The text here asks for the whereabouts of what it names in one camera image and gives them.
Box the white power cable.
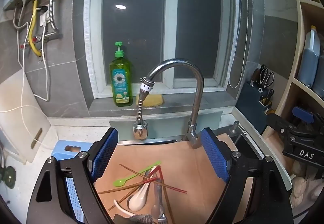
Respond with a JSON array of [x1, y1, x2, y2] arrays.
[[0, 0, 61, 149]]

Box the black handled scissors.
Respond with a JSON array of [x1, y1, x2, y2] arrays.
[[258, 65, 275, 93]]

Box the green dish soap bottle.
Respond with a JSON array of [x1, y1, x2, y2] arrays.
[[109, 41, 133, 107]]

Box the blue plastic drain basket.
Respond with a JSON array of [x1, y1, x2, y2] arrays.
[[51, 140, 92, 160]]

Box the yellow sponge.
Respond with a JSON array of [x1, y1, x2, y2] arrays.
[[143, 94, 164, 107]]

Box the chrome sink faucet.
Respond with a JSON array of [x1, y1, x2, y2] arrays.
[[132, 58, 205, 149]]

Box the yellow gas hose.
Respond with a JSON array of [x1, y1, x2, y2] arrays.
[[28, 0, 42, 57]]

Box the dark knife block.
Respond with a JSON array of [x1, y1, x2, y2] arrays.
[[236, 83, 272, 135]]

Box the white ceramic spoon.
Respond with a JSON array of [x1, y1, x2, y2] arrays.
[[113, 199, 136, 217], [127, 182, 150, 212]]

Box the metal spoon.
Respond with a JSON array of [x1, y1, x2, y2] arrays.
[[150, 178, 164, 219]]

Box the wooden shelf unit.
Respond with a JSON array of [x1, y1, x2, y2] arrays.
[[259, 0, 323, 118]]

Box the green plastic spoon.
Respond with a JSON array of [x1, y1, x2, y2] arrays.
[[112, 160, 162, 187]]

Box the flexible metal hose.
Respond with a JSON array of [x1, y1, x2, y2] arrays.
[[49, 0, 59, 31]]

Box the right white knit glove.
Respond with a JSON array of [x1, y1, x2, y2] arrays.
[[289, 160, 323, 208]]

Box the white cutting board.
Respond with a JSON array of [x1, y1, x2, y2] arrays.
[[1, 70, 50, 164]]

